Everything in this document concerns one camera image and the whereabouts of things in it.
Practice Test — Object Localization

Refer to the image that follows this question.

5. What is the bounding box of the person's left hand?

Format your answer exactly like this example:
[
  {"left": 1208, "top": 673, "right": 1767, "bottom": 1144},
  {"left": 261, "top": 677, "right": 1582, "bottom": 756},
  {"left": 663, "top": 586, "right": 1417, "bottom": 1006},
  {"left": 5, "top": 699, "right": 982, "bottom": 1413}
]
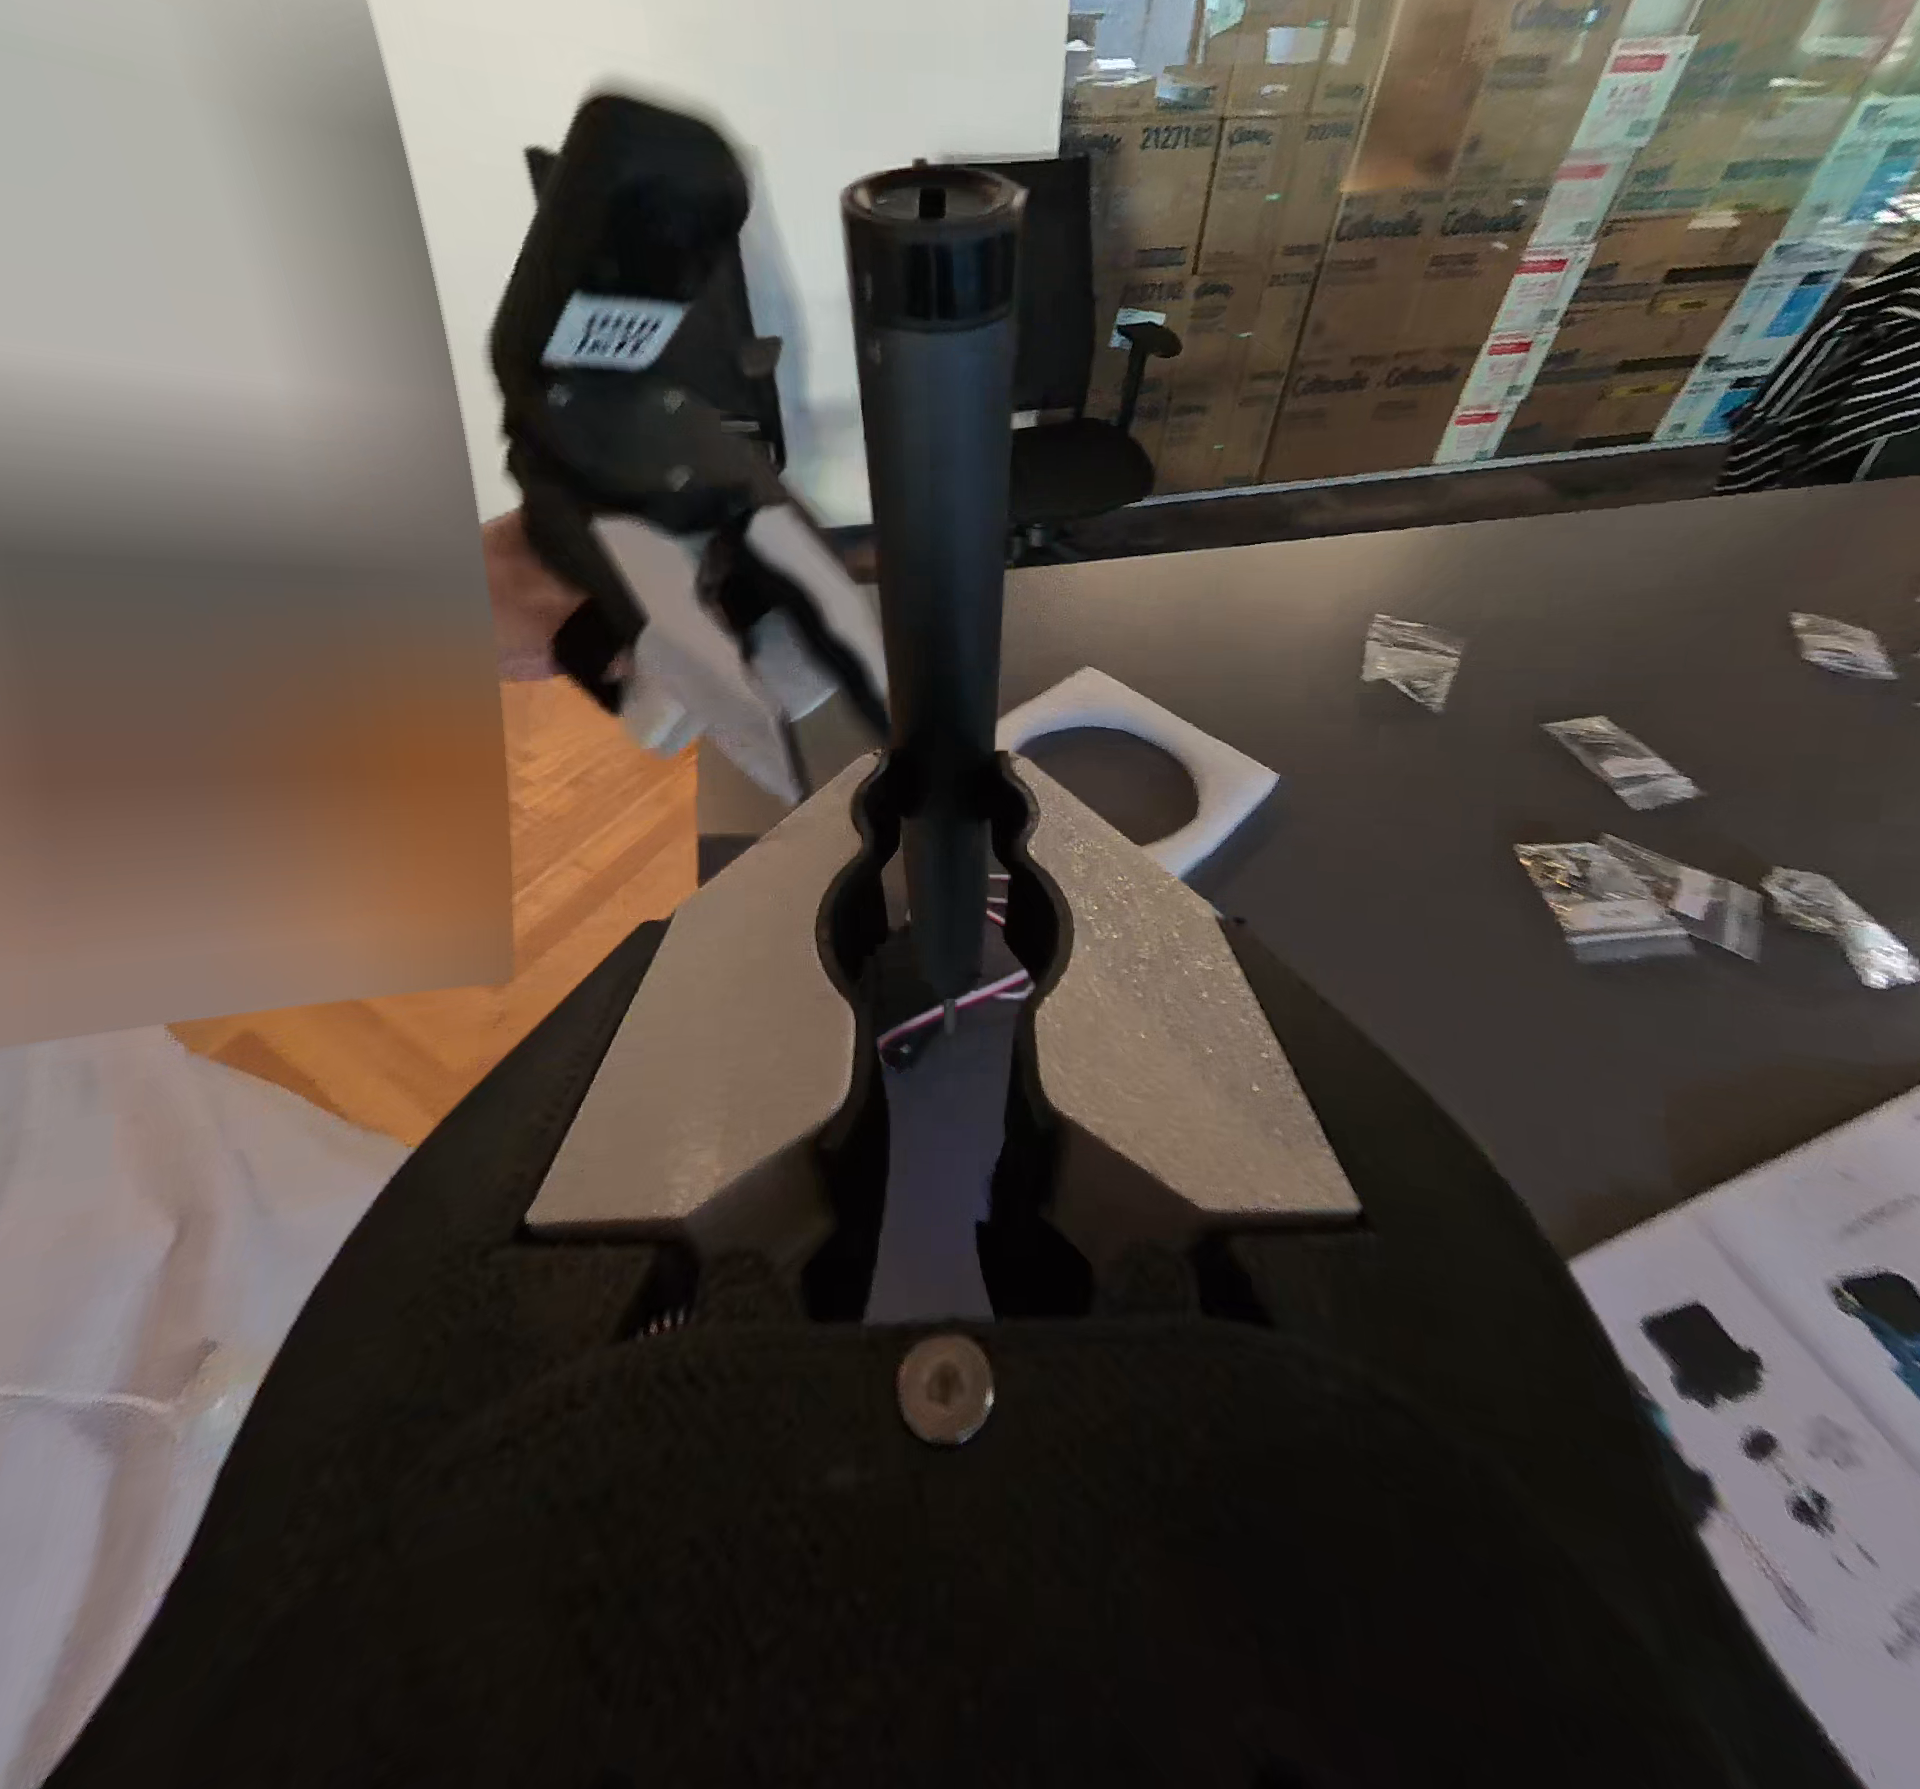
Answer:
[{"left": 487, "top": 508, "right": 602, "bottom": 689}]

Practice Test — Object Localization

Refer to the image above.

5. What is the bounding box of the small servo motor with wires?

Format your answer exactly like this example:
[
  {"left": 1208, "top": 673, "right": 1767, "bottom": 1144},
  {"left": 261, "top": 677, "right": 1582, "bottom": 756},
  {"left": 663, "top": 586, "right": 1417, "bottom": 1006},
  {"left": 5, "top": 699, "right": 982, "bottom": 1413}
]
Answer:
[{"left": 878, "top": 880, "right": 1040, "bottom": 1073}]

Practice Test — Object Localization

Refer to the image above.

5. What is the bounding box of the dark grey desk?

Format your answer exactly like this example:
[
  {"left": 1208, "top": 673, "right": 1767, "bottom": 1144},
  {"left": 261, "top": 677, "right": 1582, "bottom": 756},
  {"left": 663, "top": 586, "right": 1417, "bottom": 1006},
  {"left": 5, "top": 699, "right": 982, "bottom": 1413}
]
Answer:
[{"left": 696, "top": 477, "right": 1920, "bottom": 1717}]

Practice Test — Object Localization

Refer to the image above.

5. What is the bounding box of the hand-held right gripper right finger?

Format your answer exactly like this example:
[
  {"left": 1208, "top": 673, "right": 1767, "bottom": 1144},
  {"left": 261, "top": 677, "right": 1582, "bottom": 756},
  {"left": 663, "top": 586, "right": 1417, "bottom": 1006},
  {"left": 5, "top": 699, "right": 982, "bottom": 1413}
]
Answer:
[{"left": 995, "top": 750, "right": 1363, "bottom": 1216}]

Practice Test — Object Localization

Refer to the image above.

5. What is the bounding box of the white foam square frame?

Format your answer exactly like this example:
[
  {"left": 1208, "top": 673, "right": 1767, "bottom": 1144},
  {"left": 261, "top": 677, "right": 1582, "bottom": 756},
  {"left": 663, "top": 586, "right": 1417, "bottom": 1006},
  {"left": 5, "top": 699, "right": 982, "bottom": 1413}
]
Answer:
[{"left": 998, "top": 669, "right": 1280, "bottom": 879}]

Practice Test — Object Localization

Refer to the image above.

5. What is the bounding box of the black electric screwdriver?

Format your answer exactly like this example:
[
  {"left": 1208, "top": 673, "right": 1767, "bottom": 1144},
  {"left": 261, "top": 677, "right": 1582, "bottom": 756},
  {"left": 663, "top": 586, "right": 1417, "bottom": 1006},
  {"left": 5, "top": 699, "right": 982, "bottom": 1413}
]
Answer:
[{"left": 837, "top": 165, "right": 1029, "bottom": 1033}]

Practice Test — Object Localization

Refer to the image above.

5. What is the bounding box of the white instruction booklet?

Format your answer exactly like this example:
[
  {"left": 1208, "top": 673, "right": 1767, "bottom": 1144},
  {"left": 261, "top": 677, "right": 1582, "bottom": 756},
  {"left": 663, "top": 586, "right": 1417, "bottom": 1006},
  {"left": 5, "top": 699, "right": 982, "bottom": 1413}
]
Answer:
[{"left": 1567, "top": 1090, "right": 1920, "bottom": 1705}]

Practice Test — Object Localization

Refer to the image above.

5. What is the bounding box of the person's white shirt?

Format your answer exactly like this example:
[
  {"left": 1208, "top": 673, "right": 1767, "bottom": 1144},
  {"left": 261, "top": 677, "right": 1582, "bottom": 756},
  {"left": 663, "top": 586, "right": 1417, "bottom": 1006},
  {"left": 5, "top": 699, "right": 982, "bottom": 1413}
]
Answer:
[{"left": 0, "top": 980, "right": 451, "bottom": 1789}]

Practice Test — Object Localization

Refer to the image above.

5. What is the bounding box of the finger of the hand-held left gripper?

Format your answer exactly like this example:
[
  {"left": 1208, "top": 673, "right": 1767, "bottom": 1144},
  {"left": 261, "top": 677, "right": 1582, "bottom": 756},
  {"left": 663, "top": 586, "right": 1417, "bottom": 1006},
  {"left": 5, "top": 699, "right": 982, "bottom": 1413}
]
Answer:
[
  {"left": 717, "top": 503, "right": 895, "bottom": 743},
  {"left": 600, "top": 514, "right": 815, "bottom": 805}
]

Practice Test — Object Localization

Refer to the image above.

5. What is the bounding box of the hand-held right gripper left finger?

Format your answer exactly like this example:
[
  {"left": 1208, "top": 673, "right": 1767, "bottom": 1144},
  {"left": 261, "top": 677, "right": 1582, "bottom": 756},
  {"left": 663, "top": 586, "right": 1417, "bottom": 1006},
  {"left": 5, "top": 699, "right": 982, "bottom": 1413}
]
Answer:
[{"left": 525, "top": 750, "right": 905, "bottom": 1236}]

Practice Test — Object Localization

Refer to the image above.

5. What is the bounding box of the stack of cardboard boxes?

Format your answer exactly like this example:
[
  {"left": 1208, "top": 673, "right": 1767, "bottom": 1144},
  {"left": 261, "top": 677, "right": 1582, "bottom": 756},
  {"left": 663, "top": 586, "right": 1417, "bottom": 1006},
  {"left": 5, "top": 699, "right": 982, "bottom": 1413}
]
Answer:
[{"left": 1063, "top": 0, "right": 1920, "bottom": 493}]

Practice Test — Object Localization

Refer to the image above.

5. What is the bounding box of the group of small screw bags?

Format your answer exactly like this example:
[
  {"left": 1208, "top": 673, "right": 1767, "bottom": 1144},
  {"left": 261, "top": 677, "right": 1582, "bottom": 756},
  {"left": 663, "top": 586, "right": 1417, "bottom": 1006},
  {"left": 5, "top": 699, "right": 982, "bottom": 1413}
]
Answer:
[{"left": 1359, "top": 608, "right": 1920, "bottom": 994}]

